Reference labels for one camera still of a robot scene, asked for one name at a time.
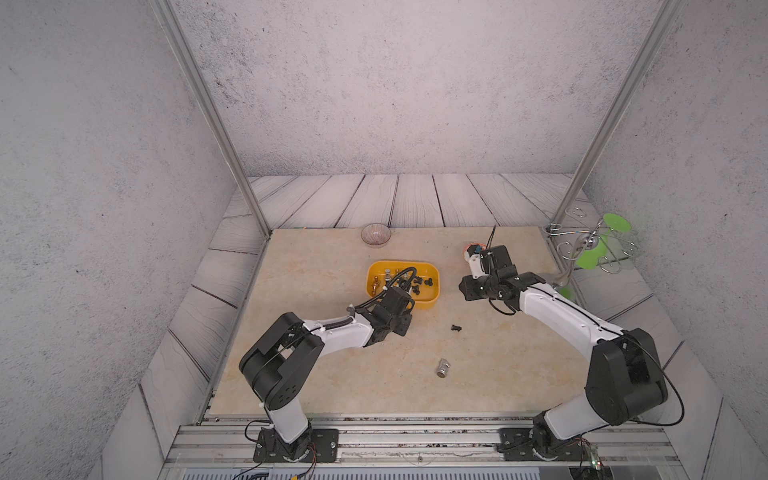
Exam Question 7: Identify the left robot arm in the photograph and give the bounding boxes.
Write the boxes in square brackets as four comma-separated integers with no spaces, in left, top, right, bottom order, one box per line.
[239,266,421,463]

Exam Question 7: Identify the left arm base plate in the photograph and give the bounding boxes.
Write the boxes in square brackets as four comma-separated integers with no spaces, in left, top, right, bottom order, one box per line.
[253,427,339,463]

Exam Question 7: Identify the aluminium frame post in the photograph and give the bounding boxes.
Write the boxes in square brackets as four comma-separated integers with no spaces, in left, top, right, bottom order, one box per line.
[547,0,684,231]
[150,0,272,238]

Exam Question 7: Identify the gold chess piece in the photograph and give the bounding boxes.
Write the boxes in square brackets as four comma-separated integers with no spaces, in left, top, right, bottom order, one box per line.
[371,276,383,297]

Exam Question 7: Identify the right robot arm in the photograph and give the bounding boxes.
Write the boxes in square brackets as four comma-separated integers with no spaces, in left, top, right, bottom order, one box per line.
[459,244,679,461]

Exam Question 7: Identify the striped glass bowl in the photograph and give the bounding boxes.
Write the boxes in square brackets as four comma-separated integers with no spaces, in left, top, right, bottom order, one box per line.
[361,223,392,248]

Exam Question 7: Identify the orange patterned bowl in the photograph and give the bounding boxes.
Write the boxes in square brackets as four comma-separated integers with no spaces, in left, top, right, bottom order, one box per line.
[464,244,486,261]

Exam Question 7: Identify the right aluminium frame post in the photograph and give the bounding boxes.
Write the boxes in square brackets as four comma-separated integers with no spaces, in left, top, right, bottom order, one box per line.
[547,0,684,231]

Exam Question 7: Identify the yellow plastic storage box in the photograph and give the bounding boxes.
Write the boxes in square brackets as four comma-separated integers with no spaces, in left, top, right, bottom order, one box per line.
[365,260,440,310]

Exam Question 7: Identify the metal cup tree stand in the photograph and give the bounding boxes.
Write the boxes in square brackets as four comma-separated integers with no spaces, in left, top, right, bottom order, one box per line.
[546,204,637,301]

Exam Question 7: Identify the silver rook chess piece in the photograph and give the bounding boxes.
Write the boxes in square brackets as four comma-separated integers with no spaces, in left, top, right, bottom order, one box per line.
[436,358,451,378]

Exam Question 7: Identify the left aluminium frame post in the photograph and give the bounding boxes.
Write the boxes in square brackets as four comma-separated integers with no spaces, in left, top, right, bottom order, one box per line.
[150,0,272,238]

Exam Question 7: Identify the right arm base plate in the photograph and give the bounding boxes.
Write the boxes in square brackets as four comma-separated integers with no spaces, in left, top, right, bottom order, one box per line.
[495,428,590,462]

